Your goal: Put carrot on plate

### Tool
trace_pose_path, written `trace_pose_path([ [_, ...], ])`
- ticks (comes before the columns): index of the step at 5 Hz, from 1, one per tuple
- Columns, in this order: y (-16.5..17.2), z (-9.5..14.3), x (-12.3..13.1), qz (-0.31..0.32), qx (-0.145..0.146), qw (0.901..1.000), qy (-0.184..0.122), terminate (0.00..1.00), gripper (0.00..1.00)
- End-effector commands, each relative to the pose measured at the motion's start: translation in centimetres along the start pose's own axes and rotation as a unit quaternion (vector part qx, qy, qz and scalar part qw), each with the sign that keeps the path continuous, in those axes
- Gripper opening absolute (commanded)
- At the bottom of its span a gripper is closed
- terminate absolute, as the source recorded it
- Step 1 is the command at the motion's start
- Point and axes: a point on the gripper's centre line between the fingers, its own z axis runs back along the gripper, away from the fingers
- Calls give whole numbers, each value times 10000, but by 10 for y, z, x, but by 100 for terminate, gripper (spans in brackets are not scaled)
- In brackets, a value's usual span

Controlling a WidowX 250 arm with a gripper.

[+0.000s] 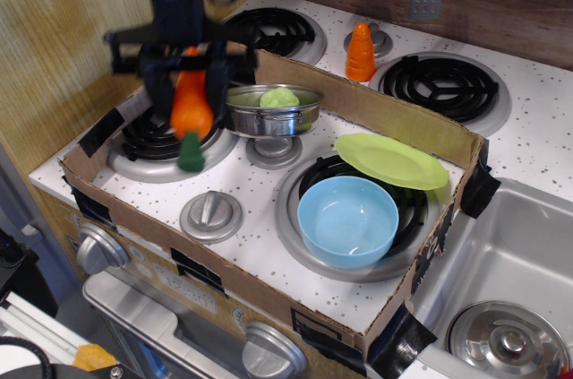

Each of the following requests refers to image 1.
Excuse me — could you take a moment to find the silver stovetop knob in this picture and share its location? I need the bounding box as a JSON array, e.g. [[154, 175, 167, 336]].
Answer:
[[368, 22, 394, 59], [245, 137, 303, 170], [179, 191, 244, 244]]

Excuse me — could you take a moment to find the middle silver stovetop knob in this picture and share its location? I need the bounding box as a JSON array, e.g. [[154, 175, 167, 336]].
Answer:
[[245, 137, 303, 170]]

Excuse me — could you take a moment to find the yellow sponge piece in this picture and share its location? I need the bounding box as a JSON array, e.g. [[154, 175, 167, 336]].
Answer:
[[72, 343, 117, 372]]

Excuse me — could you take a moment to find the small steel pot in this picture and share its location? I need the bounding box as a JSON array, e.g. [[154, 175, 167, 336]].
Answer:
[[224, 84, 324, 138]]

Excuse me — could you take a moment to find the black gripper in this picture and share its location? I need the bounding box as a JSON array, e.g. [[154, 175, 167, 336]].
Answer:
[[104, 0, 258, 122]]

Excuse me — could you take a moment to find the orange toy carrot green stem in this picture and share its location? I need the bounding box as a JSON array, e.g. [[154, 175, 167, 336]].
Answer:
[[170, 70, 214, 173]]

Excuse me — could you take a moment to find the light blue plastic bowl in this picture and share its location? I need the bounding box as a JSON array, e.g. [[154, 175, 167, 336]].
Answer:
[[297, 176, 399, 270]]

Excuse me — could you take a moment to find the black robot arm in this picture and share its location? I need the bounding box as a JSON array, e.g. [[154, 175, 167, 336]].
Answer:
[[104, 0, 257, 123]]

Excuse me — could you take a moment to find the left silver oven knob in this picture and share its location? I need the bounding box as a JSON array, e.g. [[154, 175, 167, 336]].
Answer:
[[76, 223, 130, 276]]

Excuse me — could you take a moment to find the back right coil burner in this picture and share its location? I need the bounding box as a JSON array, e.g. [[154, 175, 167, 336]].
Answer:
[[369, 52, 512, 137]]

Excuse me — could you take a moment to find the silver oven knob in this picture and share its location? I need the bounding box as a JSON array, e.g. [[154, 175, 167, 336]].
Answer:
[[76, 223, 130, 276], [242, 321, 308, 379]]

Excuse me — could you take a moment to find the silver sink basin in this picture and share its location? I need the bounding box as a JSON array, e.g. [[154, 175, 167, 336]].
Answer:
[[405, 179, 572, 378]]

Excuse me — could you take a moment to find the front silver stovetop knob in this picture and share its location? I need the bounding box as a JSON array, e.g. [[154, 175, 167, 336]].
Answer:
[[179, 191, 244, 244]]

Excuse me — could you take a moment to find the silver oven door handle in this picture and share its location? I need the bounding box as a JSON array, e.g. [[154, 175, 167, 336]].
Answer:
[[83, 272, 235, 378]]

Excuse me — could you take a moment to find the green toy food piece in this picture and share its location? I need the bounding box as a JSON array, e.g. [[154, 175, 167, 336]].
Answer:
[[260, 87, 300, 108]]

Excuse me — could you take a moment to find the right silver oven knob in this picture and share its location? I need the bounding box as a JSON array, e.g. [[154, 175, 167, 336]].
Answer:
[[242, 321, 308, 379]]

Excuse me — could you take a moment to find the front left coil burner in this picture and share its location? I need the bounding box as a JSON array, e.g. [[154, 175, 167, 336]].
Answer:
[[107, 84, 238, 185]]

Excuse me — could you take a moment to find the back left coil burner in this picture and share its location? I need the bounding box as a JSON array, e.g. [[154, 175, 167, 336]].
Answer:
[[224, 7, 328, 65]]

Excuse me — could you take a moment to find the brown cardboard fence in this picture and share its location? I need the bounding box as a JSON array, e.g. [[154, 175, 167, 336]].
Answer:
[[61, 51, 490, 378]]

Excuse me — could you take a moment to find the back silver stovetop knob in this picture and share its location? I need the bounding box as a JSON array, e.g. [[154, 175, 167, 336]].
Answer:
[[368, 22, 394, 59]]

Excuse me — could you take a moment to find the black cable loop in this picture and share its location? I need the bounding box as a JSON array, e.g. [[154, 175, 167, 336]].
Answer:
[[0, 336, 55, 379]]

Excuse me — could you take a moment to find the orange carrot top piece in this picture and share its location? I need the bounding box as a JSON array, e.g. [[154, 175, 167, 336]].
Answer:
[[345, 22, 376, 82]]

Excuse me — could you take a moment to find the green plastic plate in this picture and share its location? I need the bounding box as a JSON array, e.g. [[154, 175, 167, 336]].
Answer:
[[334, 134, 449, 191]]

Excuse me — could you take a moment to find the steel pot lid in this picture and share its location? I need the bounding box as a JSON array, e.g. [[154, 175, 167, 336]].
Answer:
[[446, 301, 572, 378]]

